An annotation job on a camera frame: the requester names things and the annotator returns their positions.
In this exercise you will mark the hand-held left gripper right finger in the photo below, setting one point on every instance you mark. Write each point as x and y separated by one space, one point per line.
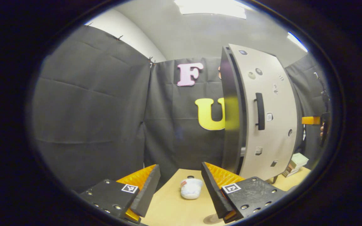
214 194

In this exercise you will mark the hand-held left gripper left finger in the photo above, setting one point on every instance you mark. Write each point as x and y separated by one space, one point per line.
148 191

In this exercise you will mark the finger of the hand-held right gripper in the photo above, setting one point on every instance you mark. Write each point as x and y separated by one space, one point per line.
310 120

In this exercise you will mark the round grey coaster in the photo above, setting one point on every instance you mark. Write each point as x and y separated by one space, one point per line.
211 219

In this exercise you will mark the white plush toy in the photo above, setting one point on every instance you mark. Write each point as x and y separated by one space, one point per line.
191 189

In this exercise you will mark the pale green book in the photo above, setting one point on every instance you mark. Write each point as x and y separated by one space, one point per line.
299 159

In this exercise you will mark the brown book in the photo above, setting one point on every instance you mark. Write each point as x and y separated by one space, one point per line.
291 168

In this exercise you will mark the grey book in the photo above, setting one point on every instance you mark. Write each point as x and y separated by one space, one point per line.
287 173

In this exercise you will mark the narrow ceiling light panel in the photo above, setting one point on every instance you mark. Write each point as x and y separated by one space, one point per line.
297 41

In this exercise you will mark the black backdrop cloth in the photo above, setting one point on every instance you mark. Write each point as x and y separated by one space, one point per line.
90 110

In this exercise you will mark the long ceiling light panel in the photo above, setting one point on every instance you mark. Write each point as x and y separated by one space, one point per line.
212 8

